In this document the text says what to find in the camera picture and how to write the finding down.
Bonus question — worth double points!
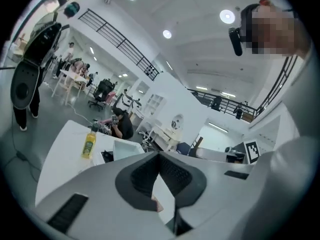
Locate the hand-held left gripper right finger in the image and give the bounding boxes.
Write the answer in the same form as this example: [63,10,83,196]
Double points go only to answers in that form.
[158,150,256,240]

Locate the white rectangular box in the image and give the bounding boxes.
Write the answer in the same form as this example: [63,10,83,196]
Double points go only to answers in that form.
[112,139,146,163]

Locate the white vanity desk round mirror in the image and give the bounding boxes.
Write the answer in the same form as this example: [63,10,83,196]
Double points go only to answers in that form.
[151,113,186,151]

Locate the person's white shirt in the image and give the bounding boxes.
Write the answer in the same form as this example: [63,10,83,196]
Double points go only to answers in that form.
[239,43,320,240]

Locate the pink chair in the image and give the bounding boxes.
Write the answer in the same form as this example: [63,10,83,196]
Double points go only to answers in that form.
[103,92,118,108]

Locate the blue chair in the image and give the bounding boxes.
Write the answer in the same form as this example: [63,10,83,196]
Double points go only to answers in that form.
[175,142,191,157]

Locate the white table wooden legs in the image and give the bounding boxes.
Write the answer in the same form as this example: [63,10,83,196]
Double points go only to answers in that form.
[51,68,89,106]

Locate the black white machine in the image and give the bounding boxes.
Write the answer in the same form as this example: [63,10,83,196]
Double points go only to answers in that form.
[10,10,63,110]

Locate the black office chair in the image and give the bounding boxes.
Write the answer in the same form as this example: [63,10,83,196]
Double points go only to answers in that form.
[87,79,114,110]

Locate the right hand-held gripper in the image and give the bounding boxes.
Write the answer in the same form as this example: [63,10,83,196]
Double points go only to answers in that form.
[224,139,262,165]

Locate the person's head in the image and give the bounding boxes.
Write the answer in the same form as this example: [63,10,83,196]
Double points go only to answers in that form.
[240,2,311,59]

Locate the yellow oil bottle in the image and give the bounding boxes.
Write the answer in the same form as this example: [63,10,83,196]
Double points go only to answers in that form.
[80,123,98,160]

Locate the white cubby shelf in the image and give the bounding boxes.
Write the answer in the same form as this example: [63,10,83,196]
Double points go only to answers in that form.
[144,93,166,118]

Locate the black stove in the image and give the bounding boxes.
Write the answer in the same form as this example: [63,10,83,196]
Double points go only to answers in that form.
[93,150,115,166]

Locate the white floor cable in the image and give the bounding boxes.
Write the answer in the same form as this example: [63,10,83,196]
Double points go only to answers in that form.
[44,81,92,123]

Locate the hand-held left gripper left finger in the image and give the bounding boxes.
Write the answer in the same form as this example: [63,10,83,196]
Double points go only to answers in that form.
[34,150,176,240]

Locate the teal black round device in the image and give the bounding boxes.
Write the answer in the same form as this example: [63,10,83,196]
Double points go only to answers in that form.
[63,1,81,19]

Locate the black head-worn camera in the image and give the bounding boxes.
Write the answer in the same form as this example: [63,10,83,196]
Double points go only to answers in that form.
[228,27,244,57]

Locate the black metal railing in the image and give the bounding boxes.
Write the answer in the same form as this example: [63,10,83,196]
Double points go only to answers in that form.
[186,55,299,122]
[77,8,161,82]

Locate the black floor cable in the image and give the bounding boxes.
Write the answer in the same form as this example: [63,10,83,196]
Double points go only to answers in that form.
[6,107,42,184]

